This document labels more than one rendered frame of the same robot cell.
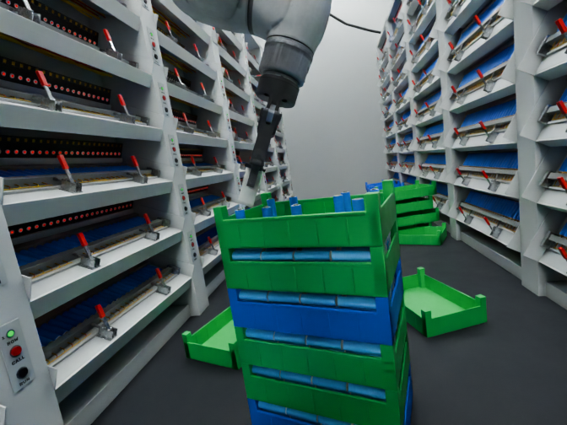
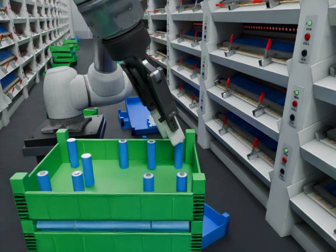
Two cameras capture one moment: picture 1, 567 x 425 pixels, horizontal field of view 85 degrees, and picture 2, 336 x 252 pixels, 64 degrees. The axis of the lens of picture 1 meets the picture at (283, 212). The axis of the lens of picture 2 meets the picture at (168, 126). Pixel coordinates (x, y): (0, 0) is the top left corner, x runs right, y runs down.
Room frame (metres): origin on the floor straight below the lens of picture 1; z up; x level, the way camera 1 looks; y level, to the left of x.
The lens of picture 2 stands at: (1.04, -0.17, 0.71)
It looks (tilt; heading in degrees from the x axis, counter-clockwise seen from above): 22 degrees down; 153
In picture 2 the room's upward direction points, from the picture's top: straight up
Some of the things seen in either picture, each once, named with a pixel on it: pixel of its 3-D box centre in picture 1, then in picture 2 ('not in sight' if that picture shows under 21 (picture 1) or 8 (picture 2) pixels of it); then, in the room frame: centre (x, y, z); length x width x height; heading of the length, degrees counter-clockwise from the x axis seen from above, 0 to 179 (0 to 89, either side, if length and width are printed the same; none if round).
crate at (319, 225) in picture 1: (308, 212); (120, 167); (0.59, -0.05, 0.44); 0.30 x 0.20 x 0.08; 63
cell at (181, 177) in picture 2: (272, 212); (181, 189); (0.70, 0.03, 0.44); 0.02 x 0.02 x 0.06
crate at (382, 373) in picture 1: (324, 326); not in sight; (0.59, -0.05, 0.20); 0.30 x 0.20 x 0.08; 63
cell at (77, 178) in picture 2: (347, 207); (79, 188); (0.62, -0.13, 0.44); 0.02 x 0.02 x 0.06
